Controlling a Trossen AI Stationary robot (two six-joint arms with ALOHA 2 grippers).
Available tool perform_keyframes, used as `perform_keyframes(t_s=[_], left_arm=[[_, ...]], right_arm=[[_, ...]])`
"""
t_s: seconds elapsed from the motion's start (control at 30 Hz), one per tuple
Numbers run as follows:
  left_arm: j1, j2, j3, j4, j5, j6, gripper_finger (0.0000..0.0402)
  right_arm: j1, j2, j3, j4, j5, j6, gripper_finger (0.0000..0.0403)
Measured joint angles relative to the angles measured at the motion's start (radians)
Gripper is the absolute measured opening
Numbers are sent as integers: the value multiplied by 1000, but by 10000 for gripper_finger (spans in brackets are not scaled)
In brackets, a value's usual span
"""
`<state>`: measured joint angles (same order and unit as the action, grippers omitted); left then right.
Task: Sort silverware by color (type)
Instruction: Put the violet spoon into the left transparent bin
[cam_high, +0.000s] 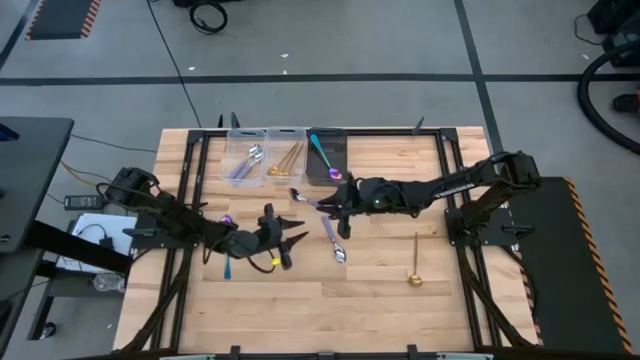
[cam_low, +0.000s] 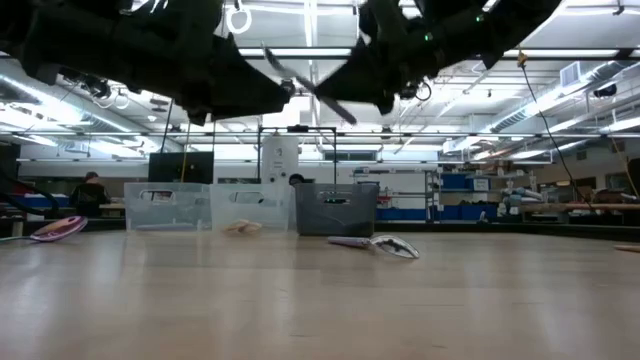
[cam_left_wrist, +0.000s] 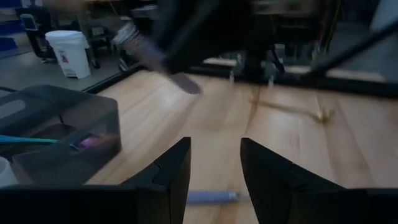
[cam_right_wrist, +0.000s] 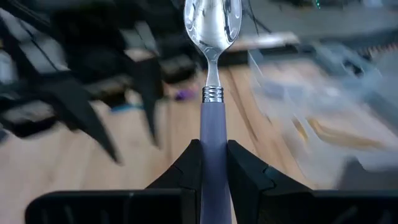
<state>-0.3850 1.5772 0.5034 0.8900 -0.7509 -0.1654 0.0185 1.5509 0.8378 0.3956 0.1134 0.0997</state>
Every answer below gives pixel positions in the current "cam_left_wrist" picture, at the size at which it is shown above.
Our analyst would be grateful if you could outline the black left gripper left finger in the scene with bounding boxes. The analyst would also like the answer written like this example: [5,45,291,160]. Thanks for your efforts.
[121,136,192,224]

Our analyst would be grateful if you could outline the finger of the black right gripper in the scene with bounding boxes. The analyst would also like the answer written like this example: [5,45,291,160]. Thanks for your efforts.
[174,0,256,72]
[155,0,187,71]

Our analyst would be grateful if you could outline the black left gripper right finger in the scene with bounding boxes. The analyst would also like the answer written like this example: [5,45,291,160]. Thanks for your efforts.
[241,138,348,224]

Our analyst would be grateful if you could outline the silver spoon lilac handle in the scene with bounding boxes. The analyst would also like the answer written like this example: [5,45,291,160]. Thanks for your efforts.
[111,21,203,96]
[186,190,246,205]

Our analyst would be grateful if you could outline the rainbow spoon teal handle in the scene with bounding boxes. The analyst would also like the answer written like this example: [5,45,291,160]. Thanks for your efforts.
[0,133,118,152]

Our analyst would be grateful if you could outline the gold spoon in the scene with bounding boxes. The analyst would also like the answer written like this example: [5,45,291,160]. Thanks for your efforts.
[250,90,336,125]

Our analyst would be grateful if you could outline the white trash can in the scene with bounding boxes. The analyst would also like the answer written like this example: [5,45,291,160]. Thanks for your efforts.
[45,30,91,80]

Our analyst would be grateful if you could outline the dark grey plastic bin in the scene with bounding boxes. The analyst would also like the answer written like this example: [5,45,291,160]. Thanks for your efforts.
[0,84,122,187]

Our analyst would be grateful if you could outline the black office chair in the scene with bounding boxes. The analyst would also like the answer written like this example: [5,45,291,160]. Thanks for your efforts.
[15,6,57,62]

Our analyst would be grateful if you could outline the black metal table frame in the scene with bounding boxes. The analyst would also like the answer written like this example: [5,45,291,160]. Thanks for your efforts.
[82,60,398,99]

